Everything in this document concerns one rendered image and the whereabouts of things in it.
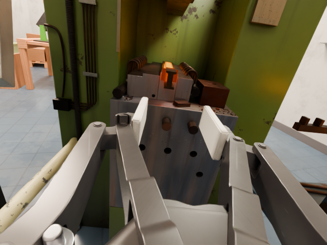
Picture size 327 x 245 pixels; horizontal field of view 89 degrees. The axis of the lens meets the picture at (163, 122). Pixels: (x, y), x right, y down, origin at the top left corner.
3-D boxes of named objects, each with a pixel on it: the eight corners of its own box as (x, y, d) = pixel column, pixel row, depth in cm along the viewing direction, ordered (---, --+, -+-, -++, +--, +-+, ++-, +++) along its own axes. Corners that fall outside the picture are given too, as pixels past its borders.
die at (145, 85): (188, 103, 54) (193, 77, 50) (126, 95, 53) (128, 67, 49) (178, 79, 92) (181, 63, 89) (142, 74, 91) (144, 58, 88)
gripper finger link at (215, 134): (221, 131, 14) (229, 132, 14) (204, 105, 20) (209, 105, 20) (211, 160, 15) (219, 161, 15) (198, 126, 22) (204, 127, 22)
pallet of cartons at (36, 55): (35, 59, 592) (31, 32, 557) (72, 63, 629) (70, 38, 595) (16, 65, 464) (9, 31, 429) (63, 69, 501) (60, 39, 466)
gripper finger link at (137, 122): (137, 150, 15) (129, 149, 15) (146, 119, 21) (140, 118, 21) (140, 120, 14) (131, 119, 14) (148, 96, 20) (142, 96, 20)
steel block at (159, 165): (202, 216, 68) (238, 116, 49) (108, 206, 66) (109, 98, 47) (187, 143, 118) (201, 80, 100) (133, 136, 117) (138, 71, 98)
